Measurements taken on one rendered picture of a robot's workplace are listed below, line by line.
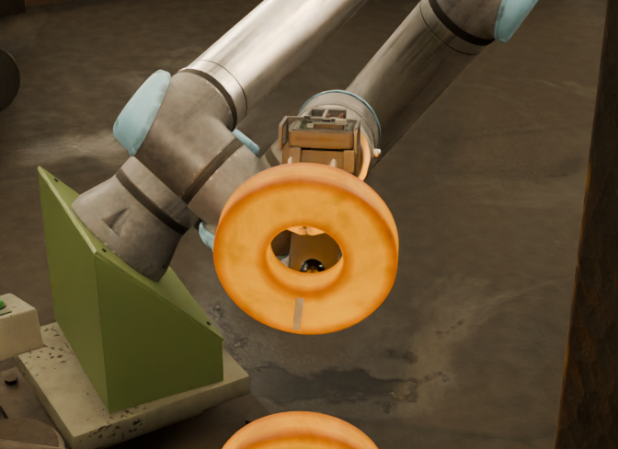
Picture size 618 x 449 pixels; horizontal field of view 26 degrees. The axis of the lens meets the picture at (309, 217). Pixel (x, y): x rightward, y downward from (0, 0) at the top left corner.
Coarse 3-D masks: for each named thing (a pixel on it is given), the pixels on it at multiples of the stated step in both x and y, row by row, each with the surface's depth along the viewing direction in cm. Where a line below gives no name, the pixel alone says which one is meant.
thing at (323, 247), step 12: (300, 240) 125; (312, 240) 125; (324, 240) 125; (300, 252) 125; (312, 252) 125; (324, 252) 125; (336, 252) 125; (300, 264) 125; (312, 264) 124; (324, 264) 124
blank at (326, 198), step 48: (240, 192) 110; (288, 192) 108; (336, 192) 107; (240, 240) 111; (336, 240) 110; (384, 240) 109; (240, 288) 113; (288, 288) 113; (336, 288) 112; (384, 288) 112
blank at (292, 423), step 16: (272, 416) 114; (288, 416) 113; (304, 416) 113; (320, 416) 113; (240, 432) 114; (256, 432) 113; (272, 432) 112; (288, 432) 111; (304, 432) 111; (320, 432) 111; (336, 432) 112; (352, 432) 113; (224, 448) 115; (240, 448) 112; (256, 448) 112; (272, 448) 112; (288, 448) 112; (304, 448) 112; (320, 448) 112; (336, 448) 112; (352, 448) 112; (368, 448) 113
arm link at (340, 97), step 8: (320, 96) 142; (328, 96) 140; (336, 96) 139; (344, 96) 140; (352, 96) 142; (304, 104) 144; (312, 104) 138; (320, 104) 135; (328, 104) 134; (336, 104) 134; (344, 104) 135; (352, 104) 137; (360, 104) 140; (368, 104) 144; (360, 112) 136; (368, 112) 139; (368, 120) 136; (376, 120) 142; (376, 128) 140; (376, 136) 138; (272, 144) 142; (376, 144) 138; (272, 152) 140; (280, 152) 139; (280, 160) 139
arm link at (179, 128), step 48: (288, 0) 156; (336, 0) 160; (240, 48) 149; (288, 48) 153; (144, 96) 140; (192, 96) 142; (240, 96) 147; (144, 144) 141; (192, 144) 140; (240, 144) 143; (192, 192) 141
